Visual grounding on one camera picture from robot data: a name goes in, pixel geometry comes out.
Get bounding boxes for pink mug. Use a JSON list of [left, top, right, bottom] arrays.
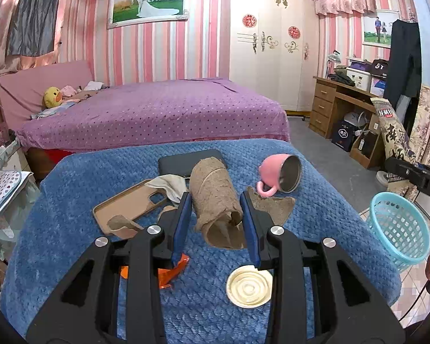
[[256, 154, 303, 198]]

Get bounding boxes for cream wardrobe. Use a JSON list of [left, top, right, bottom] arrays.
[[220, 0, 319, 112]]

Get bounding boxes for yellow duck plush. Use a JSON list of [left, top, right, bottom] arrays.
[[44, 87, 64, 109]]

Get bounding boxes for grey hanging cloth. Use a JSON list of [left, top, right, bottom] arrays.
[[5, 0, 67, 58]]

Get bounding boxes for blue fleece blanket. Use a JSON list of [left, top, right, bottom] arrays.
[[0, 139, 402, 344]]

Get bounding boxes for large brown cardboard scrap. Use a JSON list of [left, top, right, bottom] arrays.
[[247, 185, 296, 227]]

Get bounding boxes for orange plastic wrapper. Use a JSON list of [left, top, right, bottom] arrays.
[[120, 253, 191, 290]]

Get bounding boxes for small framed couple photo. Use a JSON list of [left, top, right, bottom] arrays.
[[362, 9, 398, 48]]

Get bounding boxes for round cream foil lid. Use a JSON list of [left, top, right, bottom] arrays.
[[226, 264, 273, 309]]

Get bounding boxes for white round appliance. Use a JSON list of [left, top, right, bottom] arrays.
[[344, 112, 368, 130]]

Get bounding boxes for brown cardboard tube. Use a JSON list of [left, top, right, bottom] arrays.
[[189, 158, 246, 249]]

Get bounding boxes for pink bed headboard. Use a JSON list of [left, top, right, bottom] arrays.
[[0, 60, 94, 122]]

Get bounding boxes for brown printed bag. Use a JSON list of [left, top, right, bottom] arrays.
[[371, 97, 416, 187]]

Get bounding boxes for wooden desk with drawers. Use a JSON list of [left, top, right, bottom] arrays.
[[309, 76, 380, 138]]

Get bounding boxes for large framed wedding photo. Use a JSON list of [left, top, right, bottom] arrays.
[[107, 0, 190, 29]]

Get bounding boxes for light blue clothing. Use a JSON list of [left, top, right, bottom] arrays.
[[30, 102, 76, 120]]

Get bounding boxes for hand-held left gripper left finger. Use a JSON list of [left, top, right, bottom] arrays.
[[26, 191, 193, 344]]

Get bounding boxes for small brown cardboard scrap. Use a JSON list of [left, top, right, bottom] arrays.
[[105, 215, 146, 240]]

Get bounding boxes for polka dot cloth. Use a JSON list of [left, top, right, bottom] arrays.
[[0, 170, 33, 223]]

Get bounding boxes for white tissue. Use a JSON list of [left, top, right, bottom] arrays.
[[144, 174, 190, 203]]

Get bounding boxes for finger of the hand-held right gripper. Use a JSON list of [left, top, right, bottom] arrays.
[[384, 156, 421, 183]]

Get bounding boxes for teal plastic basket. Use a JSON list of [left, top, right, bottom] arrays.
[[366, 191, 430, 272]]

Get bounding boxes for dark hanging garment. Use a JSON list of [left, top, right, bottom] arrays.
[[383, 19, 423, 115]]

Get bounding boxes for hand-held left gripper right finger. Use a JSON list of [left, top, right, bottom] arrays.
[[239, 191, 405, 344]]

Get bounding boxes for white storage box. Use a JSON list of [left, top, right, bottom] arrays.
[[346, 66, 372, 92]]

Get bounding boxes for black phone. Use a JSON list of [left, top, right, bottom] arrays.
[[158, 149, 227, 178]]

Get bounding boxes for dark gift box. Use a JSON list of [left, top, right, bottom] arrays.
[[331, 120, 359, 152]]

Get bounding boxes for tan phone case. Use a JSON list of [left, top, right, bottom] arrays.
[[92, 178, 181, 239]]

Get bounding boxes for desk lamp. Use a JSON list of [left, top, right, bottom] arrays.
[[325, 51, 341, 77]]

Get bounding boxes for black cable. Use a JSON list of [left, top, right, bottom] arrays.
[[398, 281, 430, 325]]

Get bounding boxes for black bag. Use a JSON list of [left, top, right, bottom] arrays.
[[371, 58, 389, 77]]

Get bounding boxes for purple dotted bedspread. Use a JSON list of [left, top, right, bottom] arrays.
[[16, 78, 291, 151]]

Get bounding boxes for pink satin curtain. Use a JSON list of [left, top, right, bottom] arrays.
[[0, 0, 76, 94]]

